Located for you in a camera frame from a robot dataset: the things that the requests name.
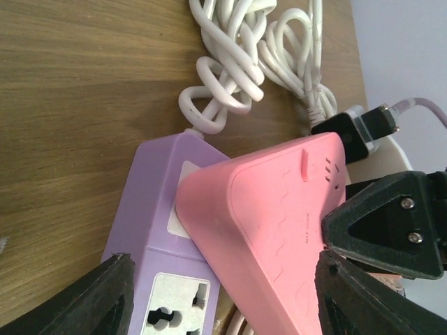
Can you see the purple power strip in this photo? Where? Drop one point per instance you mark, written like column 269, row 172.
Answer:
column 175, row 291

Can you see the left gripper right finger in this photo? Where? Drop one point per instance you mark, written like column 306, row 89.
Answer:
column 350, row 301

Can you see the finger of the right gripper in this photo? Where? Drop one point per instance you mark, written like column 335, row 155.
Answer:
column 394, row 223

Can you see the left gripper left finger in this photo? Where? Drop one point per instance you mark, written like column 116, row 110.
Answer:
column 100, row 302

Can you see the pink triangular power strip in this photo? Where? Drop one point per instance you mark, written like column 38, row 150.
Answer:
column 257, row 221

